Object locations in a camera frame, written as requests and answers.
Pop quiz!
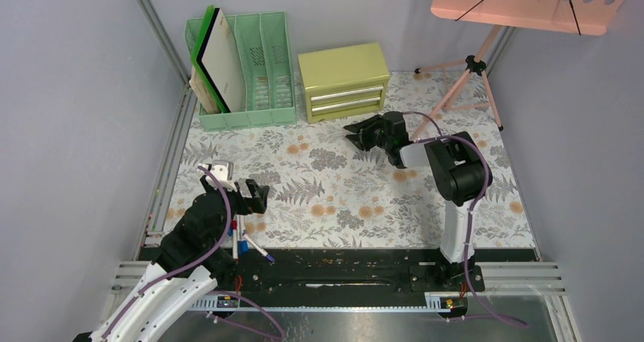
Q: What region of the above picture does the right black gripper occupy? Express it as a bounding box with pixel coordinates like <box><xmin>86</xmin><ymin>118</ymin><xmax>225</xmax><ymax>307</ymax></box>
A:
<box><xmin>344</xmin><ymin>114</ymin><xmax>392</xmax><ymax>152</ymax></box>

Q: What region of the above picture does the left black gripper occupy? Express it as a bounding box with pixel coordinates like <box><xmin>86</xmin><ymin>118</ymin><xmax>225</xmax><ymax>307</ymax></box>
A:
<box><xmin>203</xmin><ymin>175</ymin><xmax>269</xmax><ymax>246</ymax></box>

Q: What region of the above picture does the white blue marker pen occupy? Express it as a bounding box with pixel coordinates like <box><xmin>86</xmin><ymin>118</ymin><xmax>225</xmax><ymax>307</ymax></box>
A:
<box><xmin>242</xmin><ymin>231</ymin><xmax>276</xmax><ymax>262</ymax></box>

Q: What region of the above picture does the yellow-green drawer cabinet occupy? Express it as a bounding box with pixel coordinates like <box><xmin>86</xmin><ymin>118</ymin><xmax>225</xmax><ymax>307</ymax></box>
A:
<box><xmin>298</xmin><ymin>43</ymin><xmax>390</xmax><ymax>124</ymax></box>

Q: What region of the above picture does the purple cartoon book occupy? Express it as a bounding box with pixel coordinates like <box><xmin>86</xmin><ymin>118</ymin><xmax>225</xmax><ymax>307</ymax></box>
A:
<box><xmin>189</xmin><ymin>67</ymin><xmax>220</xmax><ymax>115</ymax></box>

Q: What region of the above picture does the green Treehouse book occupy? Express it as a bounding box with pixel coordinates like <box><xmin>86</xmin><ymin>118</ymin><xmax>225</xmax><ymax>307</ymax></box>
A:
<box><xmin>189</xmin><ymin>74</ymin><xmax>213</xmax><ymax>114</ymax></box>

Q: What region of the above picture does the white perforated board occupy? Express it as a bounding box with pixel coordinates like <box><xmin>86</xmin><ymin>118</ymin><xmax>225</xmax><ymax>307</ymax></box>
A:
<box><xmin>203</xmin><ymin>8</ymin><xmax>247</xmax><ymax>112</ymax></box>

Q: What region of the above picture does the green clip file folder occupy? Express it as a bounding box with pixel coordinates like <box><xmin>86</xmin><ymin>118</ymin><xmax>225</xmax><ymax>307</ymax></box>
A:
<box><xmin>191</xmin><ymin>5</ymin><xmax>230</xmax><ymax>113</ymax></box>

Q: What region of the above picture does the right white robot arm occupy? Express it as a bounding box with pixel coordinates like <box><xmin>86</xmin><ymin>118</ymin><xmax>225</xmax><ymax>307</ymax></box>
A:
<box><xmin>343</xmin><ymin>111</ymin><xmax>493</xmax><ymax>290</ymax></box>

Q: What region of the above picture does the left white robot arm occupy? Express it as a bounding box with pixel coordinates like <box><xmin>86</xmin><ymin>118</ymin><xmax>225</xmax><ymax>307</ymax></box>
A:
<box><xmin>75</xmin><ymin>176</ymin><xmax>270</xmax><ymax>341</ymax></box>

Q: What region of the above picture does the white red marker pen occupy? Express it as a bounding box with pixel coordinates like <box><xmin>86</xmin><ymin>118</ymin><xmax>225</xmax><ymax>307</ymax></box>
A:
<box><xmin>231</xmin><ymin>220</ymin><xmax>238</xmax><ymax>261</ymax></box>

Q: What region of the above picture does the floral table mat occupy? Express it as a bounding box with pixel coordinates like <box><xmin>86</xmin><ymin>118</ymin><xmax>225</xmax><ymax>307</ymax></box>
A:
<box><xmin>158</xmin><ymin>77</ymin><xmax>535</xmax><ymax>249</ymax></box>

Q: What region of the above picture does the mint green file organizer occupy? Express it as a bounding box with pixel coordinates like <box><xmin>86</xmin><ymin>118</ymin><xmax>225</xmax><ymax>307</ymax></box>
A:
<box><xmin>185</xmin><ymin>11</ymin><xmax>296</xmax><ymax>131</ymax></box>

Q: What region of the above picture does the pink music stand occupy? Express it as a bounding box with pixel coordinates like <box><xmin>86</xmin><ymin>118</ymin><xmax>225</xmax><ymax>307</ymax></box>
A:
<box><xmin>431</xmin><ymin>0</ymin><xmax>643</xmax><ymax>134</ymax></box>

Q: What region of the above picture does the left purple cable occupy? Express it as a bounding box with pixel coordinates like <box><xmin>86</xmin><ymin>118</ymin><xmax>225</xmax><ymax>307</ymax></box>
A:
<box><xmin>100</xmin><ymin>164</ymin><xmax>233</xmax><ymax>342</ymax></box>

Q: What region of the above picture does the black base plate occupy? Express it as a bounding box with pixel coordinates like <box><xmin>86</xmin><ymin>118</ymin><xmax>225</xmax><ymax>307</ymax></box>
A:
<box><xmin>138</xmin><ymin>246</ymin><xmax>539</xmax><ymax>309</ymax></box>

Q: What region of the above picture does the aluminium rail frame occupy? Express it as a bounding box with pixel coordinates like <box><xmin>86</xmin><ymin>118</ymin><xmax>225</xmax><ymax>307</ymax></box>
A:
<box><xmin>119</xmin><ymin>0</ymin><xmax>197</xmax><ymax>267</ymax></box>

